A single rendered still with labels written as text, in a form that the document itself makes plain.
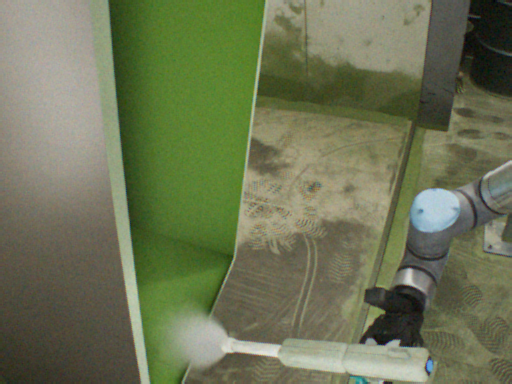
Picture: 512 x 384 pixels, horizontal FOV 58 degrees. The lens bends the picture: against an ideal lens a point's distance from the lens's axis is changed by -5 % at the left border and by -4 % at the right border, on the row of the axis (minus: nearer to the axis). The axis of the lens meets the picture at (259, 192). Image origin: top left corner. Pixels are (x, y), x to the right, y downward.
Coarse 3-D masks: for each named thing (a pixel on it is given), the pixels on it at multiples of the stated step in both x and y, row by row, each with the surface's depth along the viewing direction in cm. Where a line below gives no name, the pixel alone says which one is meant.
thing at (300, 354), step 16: (256, 352) 98; (272, 352) 95; (288, 352) 90; (304, 352) 88; (320, 352) 86; (336, 352) 84; (352, 352) 82; (368, 352) 80; (384, 352) 78; (400, 352) 74; (416, 352) 74; (304, 368) 90; (320, 368) 86; (336, 368) 83; (352, 368) 80; (368, 368) 78; (384, 368) 76; (400, 368) 74; (416, 368) 72; (432, 368) 75
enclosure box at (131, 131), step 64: (0, 0) 34; (64, 0) 33; (128, 0) 98; (192, 0) 94; (256, 0) 91; (0, 64) 39; (64, 64) 37; (128, 64) 108; (192, 64) 104; (256, 64) 100; (0, 128) 44; (64, 128) 42; (128, 128) 121; (192, 128) 116; (0, 192) 51; (64, 192) 48; (128, 192) 138; (192, 192) 130; (0, 256) 61; (64, 256) 56; (128, 256) 55; (192, 256) 142; (0, 320) 75; (64, 320) 68; (128, 320) 62
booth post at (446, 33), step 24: (432, 0) 223; (456, 0) 219; (432, 24) 231; (456, 24) 226; (432, 48) 238; (456, 48) 233; (432, 72) 246; (456, 72) 241; (432, 96) 255; (432, 120) 264
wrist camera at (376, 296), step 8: (376, 288) 86; (384, 288) 85; (368, 296) 86; (376, 296) 85; (384, 296) 85; (392, 296) 86; (400, 296) 89; (376, 304) 86; (384, 304) 86; (392, 304) 86; (400, 304) 88; (408, 304) 90; (408, 312) 90
